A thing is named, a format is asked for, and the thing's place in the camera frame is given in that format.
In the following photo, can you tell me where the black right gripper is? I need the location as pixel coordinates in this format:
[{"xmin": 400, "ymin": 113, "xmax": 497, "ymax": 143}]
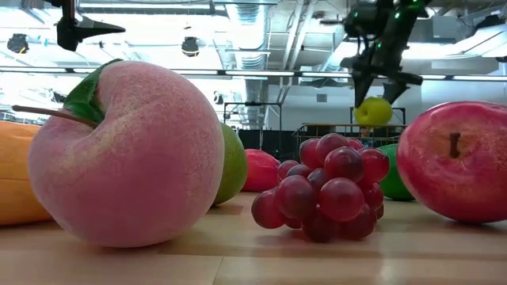
[{"xmin": 340, "ymin": 38, "xmax": 425, "ymax": 108}]

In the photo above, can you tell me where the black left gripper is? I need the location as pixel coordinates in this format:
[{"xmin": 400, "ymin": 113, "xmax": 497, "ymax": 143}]
[{"xmin": 55, "ymin": 16, "xmax": 127, "ymax": 53}]

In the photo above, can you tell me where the yellow apple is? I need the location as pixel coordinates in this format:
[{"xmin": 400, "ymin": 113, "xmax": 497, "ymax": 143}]
[{"xmin": 354, "ymin": 97, "xmax": 394, "ymax": 127}]

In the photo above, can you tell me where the dark green round fruit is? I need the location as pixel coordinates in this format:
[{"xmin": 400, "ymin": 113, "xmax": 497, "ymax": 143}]
[{"xmin": 378, "ymin": 143, "xmax": 415, "ymax": 202}]

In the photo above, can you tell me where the red grape bunch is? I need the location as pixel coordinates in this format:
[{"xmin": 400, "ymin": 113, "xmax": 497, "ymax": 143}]
[{"xmin": 250, "ymin": 132, "xmax": 391, "ymax": 243}]

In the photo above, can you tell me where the red apple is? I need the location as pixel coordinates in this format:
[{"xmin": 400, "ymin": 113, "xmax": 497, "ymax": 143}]
[{"xmin": 396, "ymin": 101, "xmax": 507, "ymax": 224}]

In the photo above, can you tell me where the pink peach with green leaf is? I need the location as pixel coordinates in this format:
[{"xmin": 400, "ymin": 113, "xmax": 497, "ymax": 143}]
[{"xmin": 11, "ymin": 58, "xmax": 226, "ymax": 249}]

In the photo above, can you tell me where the red and yellow mango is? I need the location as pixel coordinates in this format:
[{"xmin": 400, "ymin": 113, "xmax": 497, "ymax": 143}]
[{"xmin": 241, "ymin": 148, "xmax": 281, "ymax": 193}]

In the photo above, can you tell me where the light green pear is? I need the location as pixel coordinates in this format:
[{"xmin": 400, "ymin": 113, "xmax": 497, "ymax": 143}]
[{"xmin": 213, "ymin": 122, "xmax": 249, "ymax": 206}]

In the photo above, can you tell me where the black ceiling spotlight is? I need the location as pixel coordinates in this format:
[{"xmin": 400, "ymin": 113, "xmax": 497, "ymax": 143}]
[
  {"xmin": 181, "ymin": 36, "xmax": 200, "ymax": 58},
  {"xmin": 6, "ymin": 33, "xmax": 29, "ymax": 55}
]

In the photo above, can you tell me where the black low partition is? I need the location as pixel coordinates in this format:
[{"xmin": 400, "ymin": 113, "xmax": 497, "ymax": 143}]
[{"xmin": 237, "ymin": 128, "xmax": 302, "ymax": 162}]

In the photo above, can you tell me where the orange yellow mango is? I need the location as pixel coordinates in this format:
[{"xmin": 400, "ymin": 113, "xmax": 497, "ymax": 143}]
[{"xmin": 0, "ymin": 120, "xmax": 55, "ymax": 226}]

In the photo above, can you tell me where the wire basket with handle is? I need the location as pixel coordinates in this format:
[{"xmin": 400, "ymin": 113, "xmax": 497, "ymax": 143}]
[{"xmin": 292, "ymin": 122, "xmax": 409, "ymax": 150}]

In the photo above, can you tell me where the silver ribbed air duct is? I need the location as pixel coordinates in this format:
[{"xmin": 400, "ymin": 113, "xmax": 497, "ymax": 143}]
[{"xmin": 221, "ymin": 0, "xmax": 278, "ymax": 130}]

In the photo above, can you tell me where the black background rack frame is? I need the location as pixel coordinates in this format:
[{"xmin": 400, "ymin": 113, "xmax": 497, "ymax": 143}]
[{"xmin": 223, "ymin": 101, "xmax": 284, "ymax": 154}]

